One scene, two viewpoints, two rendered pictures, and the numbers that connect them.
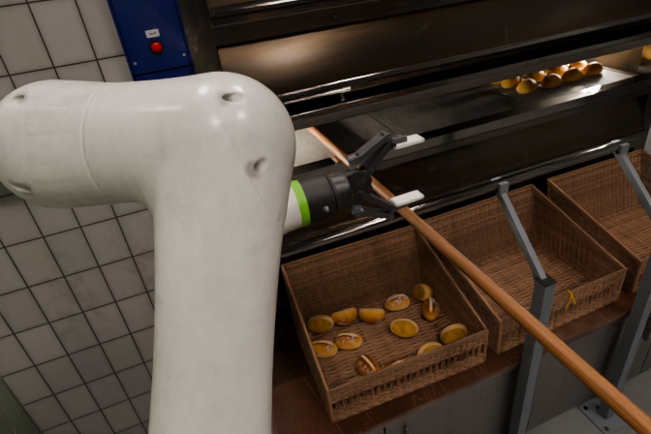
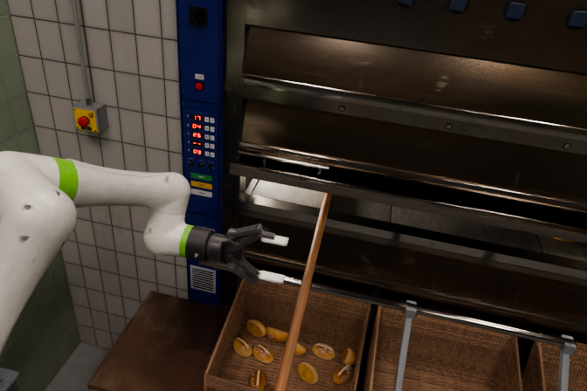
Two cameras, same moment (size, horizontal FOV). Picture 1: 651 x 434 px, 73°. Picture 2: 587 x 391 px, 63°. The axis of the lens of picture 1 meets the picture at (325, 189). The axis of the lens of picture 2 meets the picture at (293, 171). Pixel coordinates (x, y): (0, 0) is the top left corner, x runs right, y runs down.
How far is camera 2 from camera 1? 79 cm
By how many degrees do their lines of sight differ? 24
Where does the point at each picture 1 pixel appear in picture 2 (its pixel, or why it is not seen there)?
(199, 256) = not seen: outside the picture
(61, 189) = not seen: outside the picture
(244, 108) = (29, 215)
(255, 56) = (272, 113)
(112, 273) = (135, 211)
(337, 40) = (342, 125)
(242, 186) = (15, 243)
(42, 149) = not seen: outside the picture
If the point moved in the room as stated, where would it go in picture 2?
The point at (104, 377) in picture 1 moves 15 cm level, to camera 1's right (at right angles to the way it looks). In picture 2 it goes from (112, 273) to (134, 285)
